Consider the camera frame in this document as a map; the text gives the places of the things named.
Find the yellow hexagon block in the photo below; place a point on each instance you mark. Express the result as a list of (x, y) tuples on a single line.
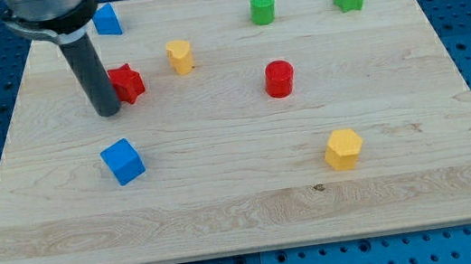
[(342, 149)]

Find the light wooden board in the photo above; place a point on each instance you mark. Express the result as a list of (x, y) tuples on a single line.
[(229, 169)]

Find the red cylinder block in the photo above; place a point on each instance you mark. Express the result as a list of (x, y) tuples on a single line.
[(279, 79)]

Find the yellow heart block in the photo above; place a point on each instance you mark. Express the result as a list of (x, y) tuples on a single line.
[(180, 56)]

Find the blue cube block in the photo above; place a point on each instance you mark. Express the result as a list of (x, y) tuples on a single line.
[(124, 161)]

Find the red star block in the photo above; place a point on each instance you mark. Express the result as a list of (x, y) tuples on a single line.
[(127, 83)]

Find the green cylinder block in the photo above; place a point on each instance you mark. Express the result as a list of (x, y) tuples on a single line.
[(262, 11)]

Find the grey cylindrical pointer rod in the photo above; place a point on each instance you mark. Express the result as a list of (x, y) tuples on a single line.
[(92, 76)]

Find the blue triangular prism block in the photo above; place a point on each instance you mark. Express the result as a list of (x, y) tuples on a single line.
[(106, 21)]

